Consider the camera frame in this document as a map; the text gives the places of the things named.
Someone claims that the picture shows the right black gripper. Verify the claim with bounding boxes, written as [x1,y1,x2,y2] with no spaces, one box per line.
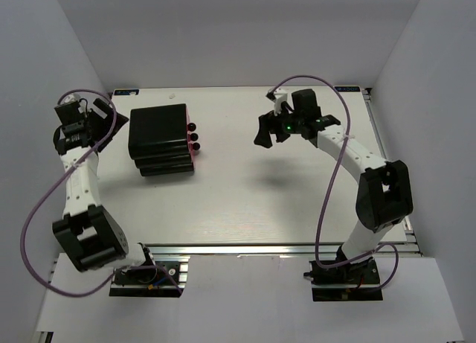
[254,103,303,149]

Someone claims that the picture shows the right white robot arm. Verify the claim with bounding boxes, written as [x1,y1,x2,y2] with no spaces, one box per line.
[254,89,414,283]

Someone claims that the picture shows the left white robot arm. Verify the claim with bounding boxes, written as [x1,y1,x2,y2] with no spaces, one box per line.
[52,93,157,283]

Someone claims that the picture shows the blue label sticker left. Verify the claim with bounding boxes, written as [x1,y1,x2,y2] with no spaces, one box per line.
[113,89,139,96]

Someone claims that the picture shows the blue label sticker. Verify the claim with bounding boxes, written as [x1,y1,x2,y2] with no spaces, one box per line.
[335,86,361,92]
[113,89,139,96]

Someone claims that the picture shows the black drawer cabinet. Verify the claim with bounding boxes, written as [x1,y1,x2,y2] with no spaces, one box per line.
[128,103,195,177]

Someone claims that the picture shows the blue label sticker right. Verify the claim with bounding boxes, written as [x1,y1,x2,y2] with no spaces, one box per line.
[335,86,361,92]

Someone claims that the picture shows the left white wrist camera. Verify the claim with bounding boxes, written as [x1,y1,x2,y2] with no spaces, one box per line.
[59,92,81,104]

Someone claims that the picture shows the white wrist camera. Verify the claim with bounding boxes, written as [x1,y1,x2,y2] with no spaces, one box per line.
[266,89,288,116]
[59,92,81,104]

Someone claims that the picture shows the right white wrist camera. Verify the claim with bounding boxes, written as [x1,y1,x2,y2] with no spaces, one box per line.
[266,89,288,116]

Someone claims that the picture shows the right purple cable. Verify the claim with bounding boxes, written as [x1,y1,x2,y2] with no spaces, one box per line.
[269,74,401,292]

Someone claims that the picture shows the purple cable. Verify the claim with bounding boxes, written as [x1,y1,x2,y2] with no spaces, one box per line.
[20,89,183,298]
[269,74,401,292]

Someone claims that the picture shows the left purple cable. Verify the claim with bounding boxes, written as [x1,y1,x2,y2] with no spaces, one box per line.
[20,89,183,298]

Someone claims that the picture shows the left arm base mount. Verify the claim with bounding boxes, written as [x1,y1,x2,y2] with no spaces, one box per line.
[109,248,187,298]

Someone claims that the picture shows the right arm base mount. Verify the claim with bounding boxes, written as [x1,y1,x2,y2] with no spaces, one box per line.
[303,257,383,302]

